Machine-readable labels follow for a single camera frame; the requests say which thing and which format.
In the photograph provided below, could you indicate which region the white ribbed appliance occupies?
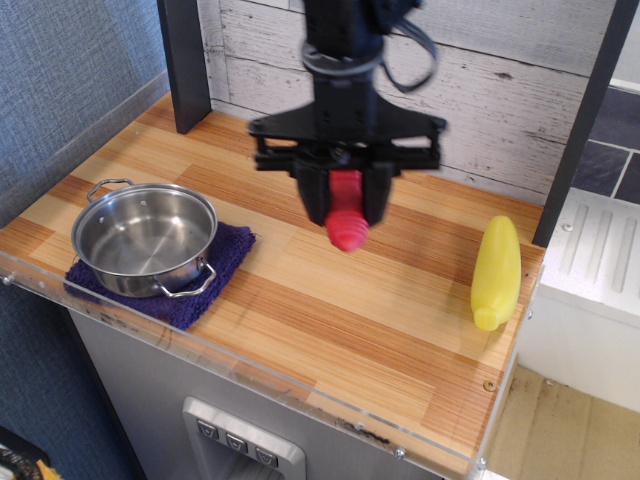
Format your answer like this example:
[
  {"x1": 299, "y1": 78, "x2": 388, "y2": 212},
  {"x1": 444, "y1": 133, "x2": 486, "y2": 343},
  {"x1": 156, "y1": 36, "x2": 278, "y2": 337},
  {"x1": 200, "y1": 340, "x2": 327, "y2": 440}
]
[{"x1": 518, "y1": 189, "x2": 639, "y2": 411}]

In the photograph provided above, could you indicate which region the grey cabinet front panel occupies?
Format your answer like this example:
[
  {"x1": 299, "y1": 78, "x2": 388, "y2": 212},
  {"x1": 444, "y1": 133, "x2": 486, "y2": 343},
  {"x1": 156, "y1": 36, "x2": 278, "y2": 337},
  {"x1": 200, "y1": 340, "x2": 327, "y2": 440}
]
[{"x1": 71, "y1": 311, "x2": 477, "y2": 479}]

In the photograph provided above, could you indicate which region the black cable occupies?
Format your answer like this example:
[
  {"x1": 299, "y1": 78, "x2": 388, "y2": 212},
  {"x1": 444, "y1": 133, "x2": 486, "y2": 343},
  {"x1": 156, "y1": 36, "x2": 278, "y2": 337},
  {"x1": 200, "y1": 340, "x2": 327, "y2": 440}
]
[{"x1": 379, "y1": 14, "x2": 441, "y2": 95}]

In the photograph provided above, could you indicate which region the yellow plastic bottle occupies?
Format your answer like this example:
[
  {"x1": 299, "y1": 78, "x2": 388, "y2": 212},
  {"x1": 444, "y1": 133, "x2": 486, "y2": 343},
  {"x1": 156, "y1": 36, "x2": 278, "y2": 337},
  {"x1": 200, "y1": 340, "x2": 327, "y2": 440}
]
[{"x1": 470, "y1": 216, "x2": 521, "y2": 331}]

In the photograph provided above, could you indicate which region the black right post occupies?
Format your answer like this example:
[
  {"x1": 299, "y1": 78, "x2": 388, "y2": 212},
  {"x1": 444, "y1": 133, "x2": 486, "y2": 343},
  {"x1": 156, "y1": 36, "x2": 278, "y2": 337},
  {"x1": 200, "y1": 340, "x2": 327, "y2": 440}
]
[{"x1": 532, "y1": 0, "x2": 639, "y2": 247}]

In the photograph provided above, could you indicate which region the black left post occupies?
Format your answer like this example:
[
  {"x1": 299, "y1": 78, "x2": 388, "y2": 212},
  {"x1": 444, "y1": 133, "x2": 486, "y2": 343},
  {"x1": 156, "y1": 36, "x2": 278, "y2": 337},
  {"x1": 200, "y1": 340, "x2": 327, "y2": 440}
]
[{"x1": 156, "y1": 0, "x2": 211, "y2": 134}]

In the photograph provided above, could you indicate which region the black post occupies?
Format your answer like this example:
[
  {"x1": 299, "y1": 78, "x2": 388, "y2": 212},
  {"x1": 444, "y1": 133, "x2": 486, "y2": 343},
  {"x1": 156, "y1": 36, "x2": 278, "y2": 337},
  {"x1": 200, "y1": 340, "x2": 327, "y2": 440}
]
[
  {"x1": 156, "y1": 0, "x2": 211, "y2": 134},
  {"x1": 532, "y1": 0, "x2": 639, "y2": 247}
]

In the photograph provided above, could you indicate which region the purple cloth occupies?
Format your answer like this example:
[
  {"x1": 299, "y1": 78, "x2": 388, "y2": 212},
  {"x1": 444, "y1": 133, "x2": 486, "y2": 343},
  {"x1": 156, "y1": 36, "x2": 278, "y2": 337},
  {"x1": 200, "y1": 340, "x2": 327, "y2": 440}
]
[{"x1": 64, "y1": 222, "x2": 256, "y2": 330}]

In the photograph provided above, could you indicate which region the red handled metal fork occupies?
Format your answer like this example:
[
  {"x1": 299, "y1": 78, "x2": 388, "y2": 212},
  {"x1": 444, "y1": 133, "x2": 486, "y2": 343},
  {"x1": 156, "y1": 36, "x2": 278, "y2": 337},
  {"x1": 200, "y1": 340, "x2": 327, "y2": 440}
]
[{"x1": 324, "y1": 170, "x2": 369, "y2": 252}]

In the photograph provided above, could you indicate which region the yellow object bottom left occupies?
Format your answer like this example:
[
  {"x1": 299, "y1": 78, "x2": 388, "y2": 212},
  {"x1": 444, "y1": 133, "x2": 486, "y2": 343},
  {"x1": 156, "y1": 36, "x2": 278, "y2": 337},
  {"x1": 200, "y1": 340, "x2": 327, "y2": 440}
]
[{"x1": 36, "y1": 460, "x2": 62, "y2": 480}]

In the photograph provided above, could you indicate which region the stainless steel pot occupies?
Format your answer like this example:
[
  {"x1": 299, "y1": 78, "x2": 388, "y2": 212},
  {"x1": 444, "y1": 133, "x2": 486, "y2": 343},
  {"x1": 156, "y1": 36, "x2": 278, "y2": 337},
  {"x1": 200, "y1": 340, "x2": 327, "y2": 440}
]
[{"x1": 71, "y1": 178, "x2": 219, "y2": 299}]

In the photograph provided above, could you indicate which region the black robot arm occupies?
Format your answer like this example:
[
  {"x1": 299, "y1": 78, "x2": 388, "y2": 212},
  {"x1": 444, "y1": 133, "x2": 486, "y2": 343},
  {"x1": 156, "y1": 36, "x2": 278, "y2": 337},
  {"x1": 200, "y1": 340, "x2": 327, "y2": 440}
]
[{"x1": 248, "y1": 1, "x2": 447, "y2": 225}]

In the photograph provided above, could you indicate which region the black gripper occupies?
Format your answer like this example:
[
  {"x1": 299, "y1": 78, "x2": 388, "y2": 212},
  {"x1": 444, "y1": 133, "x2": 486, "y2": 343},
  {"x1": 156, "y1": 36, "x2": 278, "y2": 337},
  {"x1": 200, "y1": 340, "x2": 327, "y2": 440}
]
[{"x1": 248, "y1": 80, "x2": 447, "y2": 225}]

